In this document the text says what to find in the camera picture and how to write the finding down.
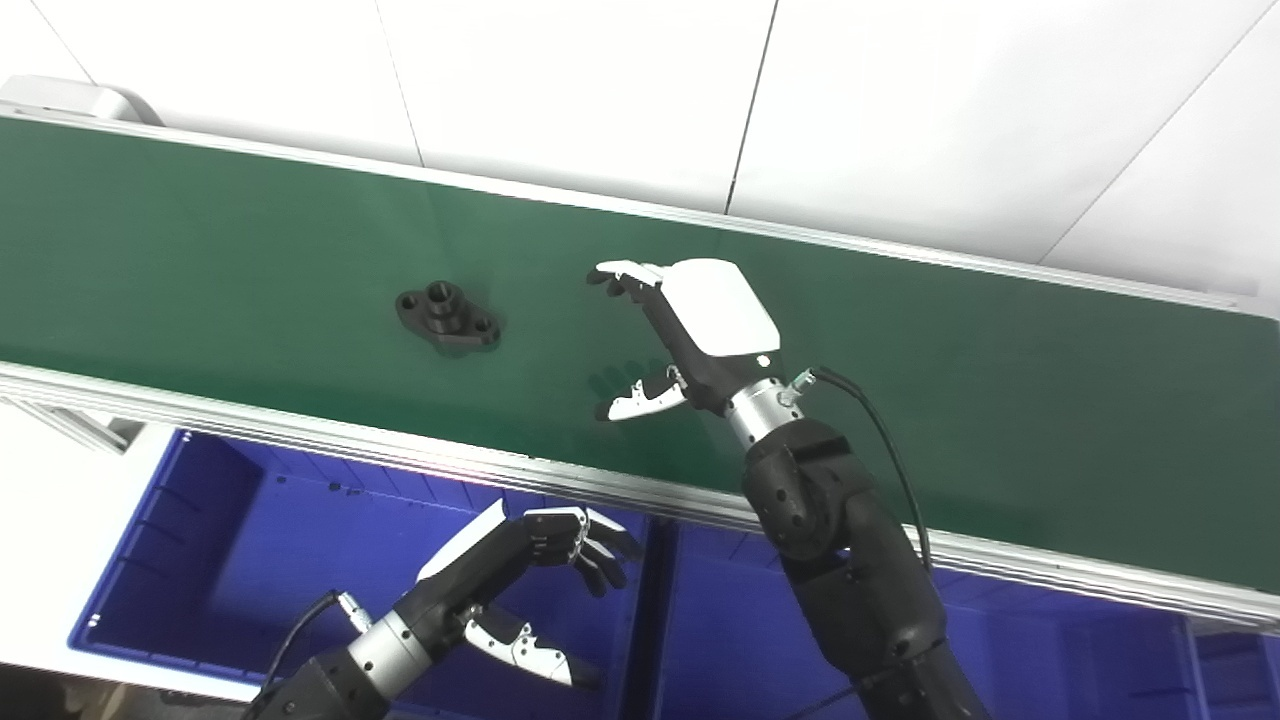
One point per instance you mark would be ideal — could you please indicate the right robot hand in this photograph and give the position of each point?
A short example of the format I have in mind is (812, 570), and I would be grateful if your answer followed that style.
(715, 310)

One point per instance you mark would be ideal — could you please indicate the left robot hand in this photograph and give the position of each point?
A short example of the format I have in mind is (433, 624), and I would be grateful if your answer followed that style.
(470, 565)

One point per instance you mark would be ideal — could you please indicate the black metal flange part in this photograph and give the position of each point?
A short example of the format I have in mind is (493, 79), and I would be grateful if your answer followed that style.
(445, 318)

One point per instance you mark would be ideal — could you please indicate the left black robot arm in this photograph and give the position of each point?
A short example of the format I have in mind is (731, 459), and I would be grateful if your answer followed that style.
(340, 680)

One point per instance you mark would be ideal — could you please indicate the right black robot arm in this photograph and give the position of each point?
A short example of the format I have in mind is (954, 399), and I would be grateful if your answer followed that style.
(850, 570)

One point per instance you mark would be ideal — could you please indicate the blue plastic bin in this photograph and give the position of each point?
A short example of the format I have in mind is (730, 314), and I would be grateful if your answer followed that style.
(270, 560)
(1050, 660)

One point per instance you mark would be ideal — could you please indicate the green conveyor belt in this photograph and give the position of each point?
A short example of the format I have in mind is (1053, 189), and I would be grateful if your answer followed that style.
(250, 250)
(300, 440)

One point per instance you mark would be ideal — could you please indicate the aluminium conveyor support leg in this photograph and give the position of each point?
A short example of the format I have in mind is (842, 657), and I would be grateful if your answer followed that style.
(75, 425)

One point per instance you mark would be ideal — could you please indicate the grey conveyor end housing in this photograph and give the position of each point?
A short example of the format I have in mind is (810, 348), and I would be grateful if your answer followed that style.
(70, 100)

